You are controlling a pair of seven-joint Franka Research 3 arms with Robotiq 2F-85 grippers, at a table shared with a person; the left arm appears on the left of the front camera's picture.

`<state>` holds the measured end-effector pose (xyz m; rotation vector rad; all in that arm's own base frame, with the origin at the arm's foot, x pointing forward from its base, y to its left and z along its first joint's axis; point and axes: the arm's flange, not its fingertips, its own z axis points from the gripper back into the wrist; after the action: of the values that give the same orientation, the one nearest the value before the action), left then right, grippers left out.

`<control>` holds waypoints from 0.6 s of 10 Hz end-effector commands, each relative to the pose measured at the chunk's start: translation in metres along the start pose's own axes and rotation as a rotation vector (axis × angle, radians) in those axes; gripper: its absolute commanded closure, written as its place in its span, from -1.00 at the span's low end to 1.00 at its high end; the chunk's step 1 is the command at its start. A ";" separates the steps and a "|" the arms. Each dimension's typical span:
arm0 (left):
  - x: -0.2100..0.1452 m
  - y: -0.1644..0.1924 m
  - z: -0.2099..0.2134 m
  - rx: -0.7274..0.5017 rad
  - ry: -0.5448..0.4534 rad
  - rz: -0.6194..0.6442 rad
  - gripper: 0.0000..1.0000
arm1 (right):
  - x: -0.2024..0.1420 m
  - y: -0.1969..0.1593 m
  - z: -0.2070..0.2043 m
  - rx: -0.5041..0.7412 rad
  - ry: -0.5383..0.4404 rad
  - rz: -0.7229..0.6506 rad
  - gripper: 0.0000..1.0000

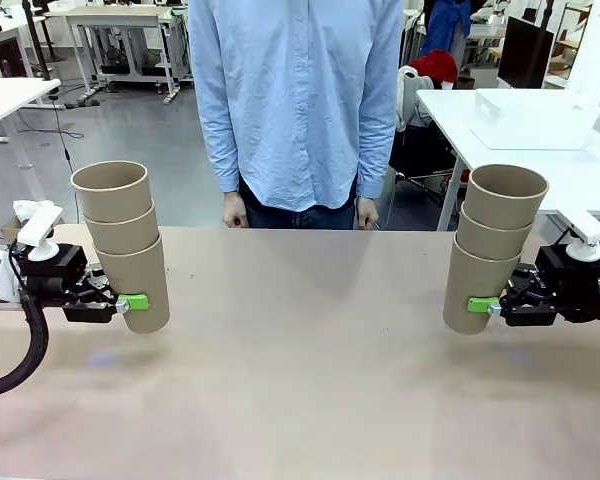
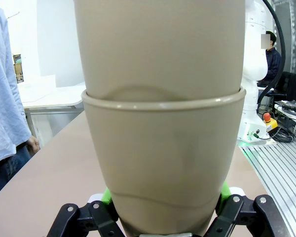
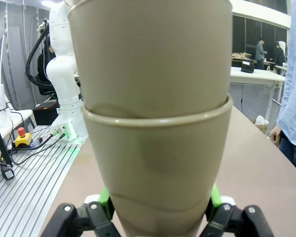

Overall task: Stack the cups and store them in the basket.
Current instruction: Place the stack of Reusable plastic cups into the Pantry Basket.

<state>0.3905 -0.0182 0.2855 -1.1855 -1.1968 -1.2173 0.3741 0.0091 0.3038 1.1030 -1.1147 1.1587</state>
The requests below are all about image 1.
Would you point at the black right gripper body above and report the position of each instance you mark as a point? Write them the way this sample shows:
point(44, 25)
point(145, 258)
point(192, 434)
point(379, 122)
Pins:
point(575, 285)

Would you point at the black tripod pole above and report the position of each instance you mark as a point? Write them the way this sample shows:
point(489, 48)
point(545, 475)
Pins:
point(547, 12)

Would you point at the blue hanging jacket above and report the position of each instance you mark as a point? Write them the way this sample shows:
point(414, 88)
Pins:
point(447, 25)

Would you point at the white plastic basket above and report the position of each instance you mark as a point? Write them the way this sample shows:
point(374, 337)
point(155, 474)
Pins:
point(530, 120)

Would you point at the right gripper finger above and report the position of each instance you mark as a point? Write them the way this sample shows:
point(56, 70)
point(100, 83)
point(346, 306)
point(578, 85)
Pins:
point(530, 316)
point(525, 290)

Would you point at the person's left forearm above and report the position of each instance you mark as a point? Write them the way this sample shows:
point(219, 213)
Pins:
point(375, 155)

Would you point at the person's right forearm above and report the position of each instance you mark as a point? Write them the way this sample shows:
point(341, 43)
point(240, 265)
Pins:
point(220, 155)

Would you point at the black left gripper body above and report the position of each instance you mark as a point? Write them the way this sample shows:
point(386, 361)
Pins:
point(55, 270)

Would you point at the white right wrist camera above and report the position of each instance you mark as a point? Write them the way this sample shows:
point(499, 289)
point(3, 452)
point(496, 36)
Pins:
point(587, 235)

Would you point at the black chair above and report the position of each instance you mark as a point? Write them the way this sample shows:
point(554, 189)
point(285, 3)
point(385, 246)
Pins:
point(422, 155)

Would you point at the wooden shelf with cardboard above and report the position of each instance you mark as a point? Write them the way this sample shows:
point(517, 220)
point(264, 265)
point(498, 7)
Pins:
point(570, 45)

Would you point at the grey white garment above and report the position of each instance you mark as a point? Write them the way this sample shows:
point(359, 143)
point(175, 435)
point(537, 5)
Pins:
point(412, 100)

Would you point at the person's right hand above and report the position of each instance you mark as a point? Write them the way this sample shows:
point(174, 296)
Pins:
point(235, 210)

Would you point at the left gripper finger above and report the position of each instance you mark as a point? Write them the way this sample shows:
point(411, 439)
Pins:
point(87, 312)
point(97, 290)

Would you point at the brown paper cup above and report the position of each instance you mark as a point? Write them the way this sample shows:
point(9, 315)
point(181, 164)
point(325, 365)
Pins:
point(495, 237)
point(505, 202)
point(140, 275)
point(122, 235)
point(475, 275)
point(115, 202)

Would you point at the person's left hand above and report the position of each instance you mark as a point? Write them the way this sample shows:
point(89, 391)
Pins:
point(367, 212)

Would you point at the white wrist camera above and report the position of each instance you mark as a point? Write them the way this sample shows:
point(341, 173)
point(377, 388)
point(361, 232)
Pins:
point(40, 230)
point(587, 235)

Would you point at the cardboard box with tissue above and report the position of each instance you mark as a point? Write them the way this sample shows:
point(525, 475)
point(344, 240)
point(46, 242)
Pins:
point(15, 225)

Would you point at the small white side table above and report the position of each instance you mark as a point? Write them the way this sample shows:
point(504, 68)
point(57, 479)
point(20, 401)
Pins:
point(10, 97)

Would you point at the black stand pole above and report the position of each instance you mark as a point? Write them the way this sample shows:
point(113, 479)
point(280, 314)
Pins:
point(36, 40)

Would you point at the black monitor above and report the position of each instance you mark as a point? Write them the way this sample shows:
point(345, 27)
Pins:
point(525, 50)

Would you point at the person in blue shirt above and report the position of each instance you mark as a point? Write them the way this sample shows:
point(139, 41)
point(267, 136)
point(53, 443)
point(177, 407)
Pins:
point(295, 100)

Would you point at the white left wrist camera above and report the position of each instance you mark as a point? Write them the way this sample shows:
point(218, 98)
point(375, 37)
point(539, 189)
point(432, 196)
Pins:
point(40, 230)

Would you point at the grey frame workshop desk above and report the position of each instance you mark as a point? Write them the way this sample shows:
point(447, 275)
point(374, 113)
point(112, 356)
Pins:
point(110, 17)

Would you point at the white desk with dark drawers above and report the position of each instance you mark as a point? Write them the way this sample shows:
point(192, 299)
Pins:
point(0, 40)

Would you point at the large white table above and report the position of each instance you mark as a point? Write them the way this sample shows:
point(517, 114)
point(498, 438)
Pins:
point(450, 120)

